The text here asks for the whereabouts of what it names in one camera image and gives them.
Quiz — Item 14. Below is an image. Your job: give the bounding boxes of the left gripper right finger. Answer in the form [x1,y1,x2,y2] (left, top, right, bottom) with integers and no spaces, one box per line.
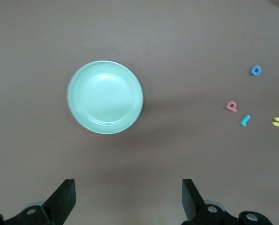
[181,179,274,225]

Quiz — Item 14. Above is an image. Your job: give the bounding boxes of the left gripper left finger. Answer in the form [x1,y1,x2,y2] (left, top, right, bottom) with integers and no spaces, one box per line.
[0,179,76,225]

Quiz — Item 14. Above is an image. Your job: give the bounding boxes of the cyan letter l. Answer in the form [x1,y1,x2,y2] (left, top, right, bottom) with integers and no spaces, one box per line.
[241,114,252,127]

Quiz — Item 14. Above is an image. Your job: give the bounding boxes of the pink letter p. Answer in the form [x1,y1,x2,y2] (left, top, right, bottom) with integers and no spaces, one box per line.
[226,100,238,112]

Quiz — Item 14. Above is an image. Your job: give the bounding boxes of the blue letter o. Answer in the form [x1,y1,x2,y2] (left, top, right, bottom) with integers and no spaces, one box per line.
[250,65,263,76]

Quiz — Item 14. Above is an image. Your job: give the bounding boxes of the green plate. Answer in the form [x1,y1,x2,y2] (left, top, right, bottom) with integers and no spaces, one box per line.
[67,60,144,135]

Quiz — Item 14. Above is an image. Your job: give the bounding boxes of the brown table cover sheet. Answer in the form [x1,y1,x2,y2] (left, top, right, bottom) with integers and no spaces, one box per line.
[0,0,279,225]

